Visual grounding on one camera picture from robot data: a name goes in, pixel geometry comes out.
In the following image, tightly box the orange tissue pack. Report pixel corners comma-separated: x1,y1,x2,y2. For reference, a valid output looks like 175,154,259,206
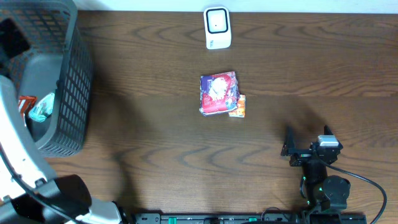
228,94,246,118

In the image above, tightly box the red purple snack bag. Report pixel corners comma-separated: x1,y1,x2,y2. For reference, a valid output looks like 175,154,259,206
199,71,240,116

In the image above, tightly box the teal snack packet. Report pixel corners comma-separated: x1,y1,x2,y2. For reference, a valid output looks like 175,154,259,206
29,92,55,123

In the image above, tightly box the orange red snack wrapper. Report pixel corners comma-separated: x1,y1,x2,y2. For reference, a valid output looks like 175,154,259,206
18,96,37,117

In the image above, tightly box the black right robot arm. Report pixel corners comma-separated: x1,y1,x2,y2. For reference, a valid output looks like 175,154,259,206
280,126,351,212

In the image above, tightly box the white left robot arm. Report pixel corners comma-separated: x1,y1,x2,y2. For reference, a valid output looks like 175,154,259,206
1,76,122,223

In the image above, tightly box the grey plastic mesh basket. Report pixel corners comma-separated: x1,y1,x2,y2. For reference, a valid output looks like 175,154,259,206
1,1,93,157

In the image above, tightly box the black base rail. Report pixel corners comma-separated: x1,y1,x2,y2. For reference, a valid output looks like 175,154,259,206
131,207,367,224

